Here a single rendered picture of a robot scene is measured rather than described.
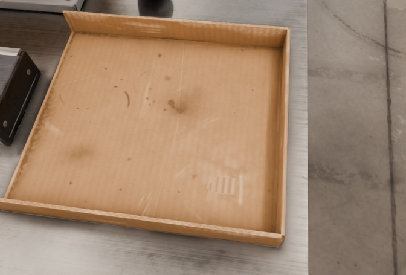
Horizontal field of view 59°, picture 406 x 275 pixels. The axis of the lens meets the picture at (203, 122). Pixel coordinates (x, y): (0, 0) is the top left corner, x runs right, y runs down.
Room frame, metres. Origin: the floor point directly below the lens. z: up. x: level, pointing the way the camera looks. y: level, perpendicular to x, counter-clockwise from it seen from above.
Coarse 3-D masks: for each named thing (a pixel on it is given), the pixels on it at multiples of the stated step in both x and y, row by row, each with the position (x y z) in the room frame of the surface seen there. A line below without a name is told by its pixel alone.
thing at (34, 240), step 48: (96, 0) 0.44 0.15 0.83; (144, 0) 0.43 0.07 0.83; (192, 0) 0.42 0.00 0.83; (240, 0) 0.41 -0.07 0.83; (288, 0) 0.41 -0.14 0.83; (48, 48) 0.35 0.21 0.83; (0, 144) 0.20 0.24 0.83; (288, 144) 0.17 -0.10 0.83; (0, 192) 0.14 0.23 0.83; (288, 192) 0.12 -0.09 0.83; (0, 240) 0.09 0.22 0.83; (48, 240) 0.08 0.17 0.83; (96, 240) 0.08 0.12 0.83; (144, 240) 0.08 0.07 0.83; (192, 240) 0.07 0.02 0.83; (288, 240) 0.07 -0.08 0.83
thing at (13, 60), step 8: (0, 56) 0.29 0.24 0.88; (8, 56) 0.29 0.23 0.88; (16, 56) 0.29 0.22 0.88; (0, 64) 0.28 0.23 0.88; (8, 64) 0.28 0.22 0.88; (16, 64) 0.28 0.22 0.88; (0, 72) 0.27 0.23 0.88; (8, 72) 0.27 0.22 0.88; (0, 80) 0.26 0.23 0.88; (8, 80) 0.26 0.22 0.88; (0, 88) 0.25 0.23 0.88; (0, 96) 0.24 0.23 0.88
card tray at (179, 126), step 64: (64, 64) 0.31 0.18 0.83; (128, 64) 0.31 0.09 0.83; (192, 64) 0.30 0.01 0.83; (256, 64) 0.29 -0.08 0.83; (64, 128) 0.21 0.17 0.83; (128, 128) 0.21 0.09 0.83; (192, 128) 0.20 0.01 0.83; (256, 128) 0.20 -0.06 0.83; (64, 192) 0.13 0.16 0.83; (128, 192) 0.13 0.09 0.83; (192, 192) 0.12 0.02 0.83; (256, 192) 0.12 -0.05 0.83
